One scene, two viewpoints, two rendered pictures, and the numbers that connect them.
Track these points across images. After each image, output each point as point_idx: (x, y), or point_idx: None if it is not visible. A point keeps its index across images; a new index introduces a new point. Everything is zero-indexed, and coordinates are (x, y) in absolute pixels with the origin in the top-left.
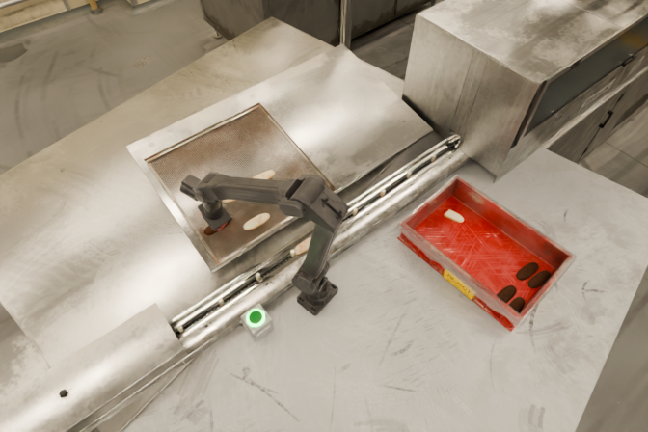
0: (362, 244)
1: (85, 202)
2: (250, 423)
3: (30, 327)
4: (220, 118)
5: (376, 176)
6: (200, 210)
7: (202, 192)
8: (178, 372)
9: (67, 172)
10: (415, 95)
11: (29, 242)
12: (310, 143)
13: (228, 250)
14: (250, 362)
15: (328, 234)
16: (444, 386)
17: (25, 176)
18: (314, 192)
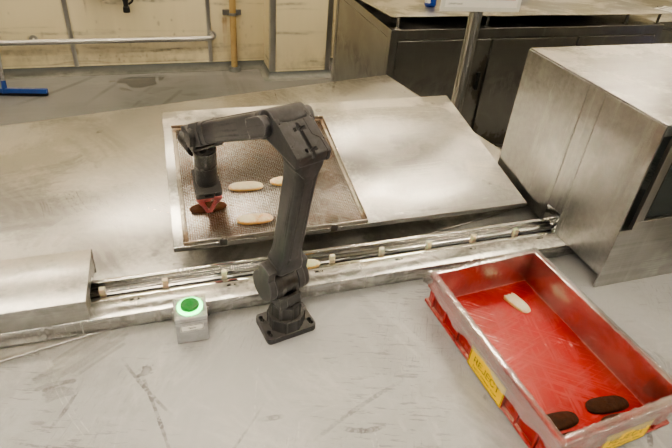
0: (374, 292)
1: (98, 161)
2: (109, 430)
3: None
4: None
5: (430, 233)
6: (192, 174)
7: (192, 131)
8: (70, 340)
9: (101, 134)
10: (513, 157)
11: (23, 175)
12: (361, 168)
13: (205, 234)
14: (157, 362)
15: (294, 180)
16: None
17: (62, 127)
18: (291, 113)
